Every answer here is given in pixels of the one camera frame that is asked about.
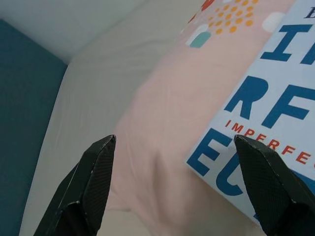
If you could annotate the beige bed mattress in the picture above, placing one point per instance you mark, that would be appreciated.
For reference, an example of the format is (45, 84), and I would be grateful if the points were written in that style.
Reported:
(98, 73)

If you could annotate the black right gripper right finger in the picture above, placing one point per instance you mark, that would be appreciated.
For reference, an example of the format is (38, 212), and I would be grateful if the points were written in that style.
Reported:
(270, 191)

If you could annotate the pink patterned pillow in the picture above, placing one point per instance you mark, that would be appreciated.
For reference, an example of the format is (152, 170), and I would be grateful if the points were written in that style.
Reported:
(160, 110)

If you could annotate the white book blue letters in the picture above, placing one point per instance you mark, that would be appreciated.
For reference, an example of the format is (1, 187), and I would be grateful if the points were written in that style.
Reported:
(270, 86)

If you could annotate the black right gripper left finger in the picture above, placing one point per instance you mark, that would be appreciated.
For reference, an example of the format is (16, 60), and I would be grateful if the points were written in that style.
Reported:
(83, 191)

